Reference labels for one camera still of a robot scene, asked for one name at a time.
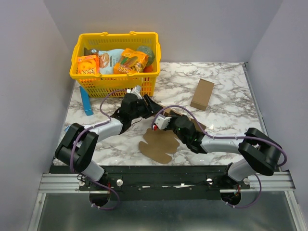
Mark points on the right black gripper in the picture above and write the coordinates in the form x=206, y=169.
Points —
x=172, y=119

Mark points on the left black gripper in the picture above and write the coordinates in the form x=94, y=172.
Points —
x=152, y=108

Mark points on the brown cardboard box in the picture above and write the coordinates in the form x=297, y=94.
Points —
x=159, y=145
x=202, y=95

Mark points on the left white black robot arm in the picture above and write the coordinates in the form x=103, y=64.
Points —
x=77, y=147

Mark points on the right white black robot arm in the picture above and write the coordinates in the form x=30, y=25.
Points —
x=260, y=153

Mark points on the folded brown cardboard box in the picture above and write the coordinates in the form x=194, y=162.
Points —
x=202, y=95

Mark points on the tall blue box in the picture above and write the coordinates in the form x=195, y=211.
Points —
x=86, y=102

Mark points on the orange Daddy snack box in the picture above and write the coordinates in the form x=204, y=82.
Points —
x=88, y=64

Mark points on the small orange fruit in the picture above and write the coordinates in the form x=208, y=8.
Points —
x=148, y=69

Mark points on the orange candy bag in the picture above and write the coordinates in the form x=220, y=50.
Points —
x=131, y=62

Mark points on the green round melon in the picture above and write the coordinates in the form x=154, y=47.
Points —
x=147, y=50

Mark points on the yellow plastic shopping basket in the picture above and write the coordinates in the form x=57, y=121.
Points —
x=98, y=86

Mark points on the light blue chips bag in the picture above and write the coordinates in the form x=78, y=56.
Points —
x=107, y=59

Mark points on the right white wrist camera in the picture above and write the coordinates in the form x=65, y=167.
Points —
x=161, y=122

